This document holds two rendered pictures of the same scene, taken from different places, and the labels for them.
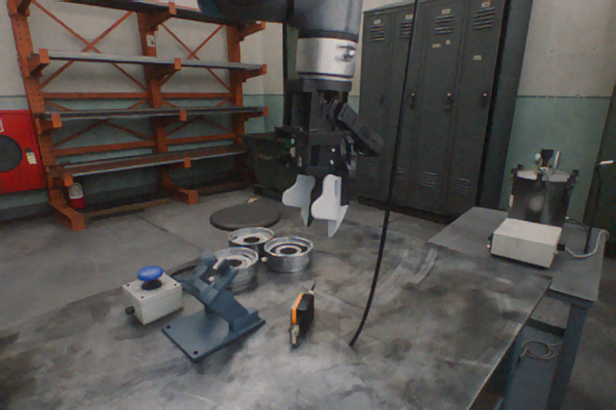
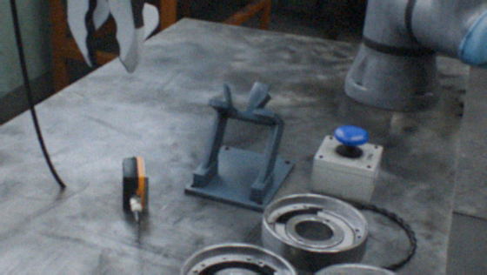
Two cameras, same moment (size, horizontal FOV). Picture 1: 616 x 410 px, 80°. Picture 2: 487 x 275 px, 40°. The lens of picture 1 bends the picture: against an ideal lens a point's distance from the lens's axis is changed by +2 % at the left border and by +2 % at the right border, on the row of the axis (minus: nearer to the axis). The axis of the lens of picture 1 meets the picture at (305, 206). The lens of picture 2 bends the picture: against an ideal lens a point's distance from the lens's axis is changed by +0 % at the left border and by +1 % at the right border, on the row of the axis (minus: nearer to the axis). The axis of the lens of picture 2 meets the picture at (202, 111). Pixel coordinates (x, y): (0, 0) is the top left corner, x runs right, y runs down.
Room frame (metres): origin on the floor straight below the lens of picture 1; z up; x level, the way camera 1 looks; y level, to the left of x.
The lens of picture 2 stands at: (1.16, -0.18, 1.21)
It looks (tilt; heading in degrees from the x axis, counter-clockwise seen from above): 24 degrees down; 157
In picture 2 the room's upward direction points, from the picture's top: 3 degrees clockwise
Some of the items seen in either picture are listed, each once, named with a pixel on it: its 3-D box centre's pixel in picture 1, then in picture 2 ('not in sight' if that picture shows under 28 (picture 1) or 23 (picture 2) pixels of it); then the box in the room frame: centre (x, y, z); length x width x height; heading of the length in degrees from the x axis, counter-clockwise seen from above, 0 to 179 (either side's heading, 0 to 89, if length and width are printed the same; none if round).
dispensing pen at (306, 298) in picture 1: (307, 304); (132, 193); (0.53, 0.00, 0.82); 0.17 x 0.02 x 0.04; 166
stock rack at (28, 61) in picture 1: (167, 102); not in sight; (4.05, 1.45, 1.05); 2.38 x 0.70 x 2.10; 136
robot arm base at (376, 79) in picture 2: not in sight; (395, 65); (0.31, 0.50, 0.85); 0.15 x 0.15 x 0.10
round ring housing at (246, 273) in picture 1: (232, 267); (313, 237); (0.67, 0.15, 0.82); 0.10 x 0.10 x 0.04
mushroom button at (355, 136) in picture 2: (151, 282); (350, 148); (0.56, 0.26, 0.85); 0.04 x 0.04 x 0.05
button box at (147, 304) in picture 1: (149, 296); (348, 165); (0.55, 0.26, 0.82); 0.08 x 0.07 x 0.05; 136
